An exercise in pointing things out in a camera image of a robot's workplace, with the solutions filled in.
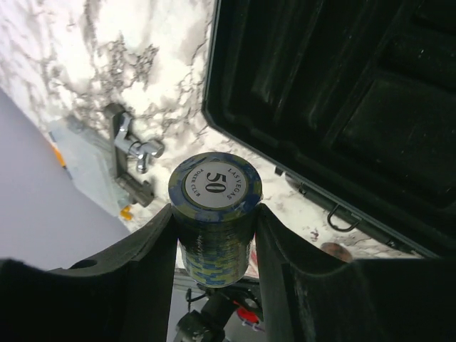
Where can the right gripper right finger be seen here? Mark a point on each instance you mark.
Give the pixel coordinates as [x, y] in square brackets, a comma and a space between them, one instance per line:
[309, 295]

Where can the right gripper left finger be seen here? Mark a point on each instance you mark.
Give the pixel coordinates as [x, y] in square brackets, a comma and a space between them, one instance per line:
[122, 293]

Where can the blue poker chip stack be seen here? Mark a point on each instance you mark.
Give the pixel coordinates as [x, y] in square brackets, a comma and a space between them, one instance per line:
[214, 196]

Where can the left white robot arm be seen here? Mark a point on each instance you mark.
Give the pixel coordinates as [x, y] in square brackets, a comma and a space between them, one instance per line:
[210, 310]

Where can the black poker set case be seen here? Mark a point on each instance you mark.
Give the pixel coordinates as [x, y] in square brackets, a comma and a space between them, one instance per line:
[355, 99]

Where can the red playing card deck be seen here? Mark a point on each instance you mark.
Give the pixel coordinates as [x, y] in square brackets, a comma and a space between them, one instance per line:
[252, 269]

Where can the grey metal clamp bar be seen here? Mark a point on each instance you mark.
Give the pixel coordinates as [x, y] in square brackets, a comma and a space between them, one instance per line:
[139, 192]

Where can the chrome faucet tap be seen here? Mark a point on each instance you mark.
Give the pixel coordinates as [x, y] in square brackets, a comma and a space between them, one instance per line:
[140, 146]

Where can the orange tool at left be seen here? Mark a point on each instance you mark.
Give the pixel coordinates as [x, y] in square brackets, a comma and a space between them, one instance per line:
[59, 156]

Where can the clear plastic parts box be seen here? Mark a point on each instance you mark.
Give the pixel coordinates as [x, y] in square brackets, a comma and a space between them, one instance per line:
[87, 158]

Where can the yellow handled pliers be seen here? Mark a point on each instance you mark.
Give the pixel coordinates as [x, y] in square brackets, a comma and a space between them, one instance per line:
[126, 213]

